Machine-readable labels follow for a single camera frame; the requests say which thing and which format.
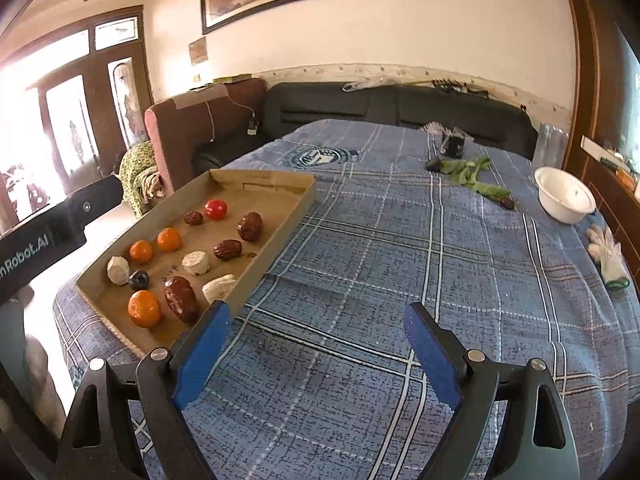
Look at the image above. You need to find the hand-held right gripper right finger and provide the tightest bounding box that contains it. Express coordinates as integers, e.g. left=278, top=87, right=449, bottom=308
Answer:
left=403, top=301, right=581, bottom=480

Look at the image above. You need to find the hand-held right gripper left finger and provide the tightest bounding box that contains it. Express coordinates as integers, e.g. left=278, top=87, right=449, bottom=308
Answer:
left=55, top=300, right=232, bottom=480

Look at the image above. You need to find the white yam chunk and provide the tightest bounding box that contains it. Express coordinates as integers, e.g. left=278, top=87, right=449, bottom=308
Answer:
left=107, top=256, right=131, bottom=286
left=201, top=274, right=237, bottom=303
left=182, top=251, right=211, bottom=276

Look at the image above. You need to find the shallow cardboard box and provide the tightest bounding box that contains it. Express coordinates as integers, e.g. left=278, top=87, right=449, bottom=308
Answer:
left=76, top=168, right=317, bottom=356

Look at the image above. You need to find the blue plaid blanket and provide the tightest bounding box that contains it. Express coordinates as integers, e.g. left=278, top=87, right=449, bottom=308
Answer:
left=52, top=119, right=640, bottom=480

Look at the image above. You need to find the green patterned cloth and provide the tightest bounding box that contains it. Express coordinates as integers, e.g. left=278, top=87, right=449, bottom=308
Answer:
left=119, top=140, right=166, bottom=216

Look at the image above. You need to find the brown armchair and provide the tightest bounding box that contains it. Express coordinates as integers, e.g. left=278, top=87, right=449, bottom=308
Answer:
left=144, top=77, right=268, bottom=196

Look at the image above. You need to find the green leafy vegetable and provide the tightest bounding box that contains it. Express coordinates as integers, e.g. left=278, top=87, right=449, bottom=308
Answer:
left=425, top=156, right=512, bottom=200

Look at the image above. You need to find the brown glass panel door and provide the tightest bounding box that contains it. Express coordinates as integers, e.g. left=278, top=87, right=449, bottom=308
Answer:
left=0, top=5, right=152, bottom=226

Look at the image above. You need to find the white work glove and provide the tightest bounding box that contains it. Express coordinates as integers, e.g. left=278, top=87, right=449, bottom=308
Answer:
left=586, top=225, right=630, bottom=291

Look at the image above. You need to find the white bowl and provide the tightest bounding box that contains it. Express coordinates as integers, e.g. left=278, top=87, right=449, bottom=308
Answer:
left=534, top=166, right=597, bottom=223

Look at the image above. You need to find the small black clip object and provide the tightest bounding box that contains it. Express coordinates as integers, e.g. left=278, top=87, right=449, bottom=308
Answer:
left=440, top=127, right=468, bottom=157

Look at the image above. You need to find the clear plastic jar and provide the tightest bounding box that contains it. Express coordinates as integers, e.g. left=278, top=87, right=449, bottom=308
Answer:
left=530, top=122, right=570, bottom=181

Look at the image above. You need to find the black leather sofa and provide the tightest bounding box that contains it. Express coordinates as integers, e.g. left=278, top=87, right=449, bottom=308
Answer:
left=192, top=81, right=538, bottom=171

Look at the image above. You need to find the dark tangled object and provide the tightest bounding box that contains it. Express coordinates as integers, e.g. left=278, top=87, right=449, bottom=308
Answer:
left=430, top=79, right=488, bottom=97

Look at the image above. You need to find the clear plastic bag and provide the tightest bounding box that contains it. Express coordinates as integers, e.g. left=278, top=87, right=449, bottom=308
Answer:
left=342, top=77, right=396, bottom=93

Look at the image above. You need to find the brown wooden cabinet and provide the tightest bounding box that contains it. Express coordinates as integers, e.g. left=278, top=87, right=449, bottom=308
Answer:
left=557, top=0, right=640, bottom=311

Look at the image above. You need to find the white charger cable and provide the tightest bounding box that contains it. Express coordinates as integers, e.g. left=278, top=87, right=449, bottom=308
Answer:
left=204, top=94, right=261, bottom=142

